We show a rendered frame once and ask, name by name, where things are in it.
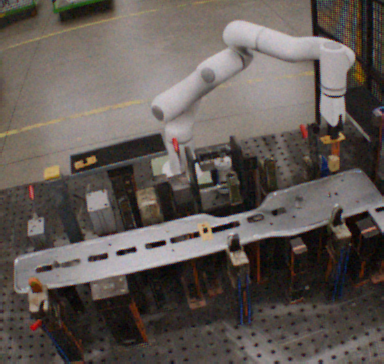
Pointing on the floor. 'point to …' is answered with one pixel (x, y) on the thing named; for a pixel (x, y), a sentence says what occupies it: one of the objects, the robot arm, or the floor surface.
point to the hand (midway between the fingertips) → (332, 131)
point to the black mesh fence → (347, 34)
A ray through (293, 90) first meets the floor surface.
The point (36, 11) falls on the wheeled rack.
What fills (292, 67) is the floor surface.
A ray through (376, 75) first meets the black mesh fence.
